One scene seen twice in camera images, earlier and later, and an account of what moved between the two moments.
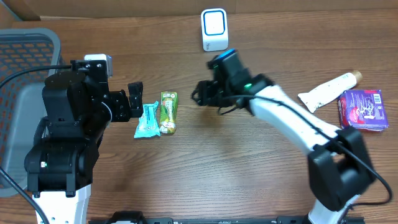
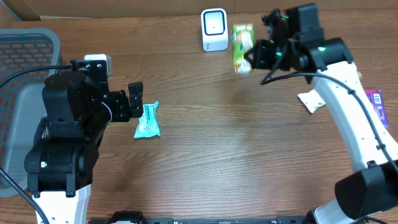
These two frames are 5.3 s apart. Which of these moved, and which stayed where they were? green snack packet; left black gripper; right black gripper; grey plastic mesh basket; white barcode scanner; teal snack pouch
Moved: right black gripper; green snack packet
Stayed: teal snack pouch; left black gripper; white barcode scanner; grey plastic mesh basket
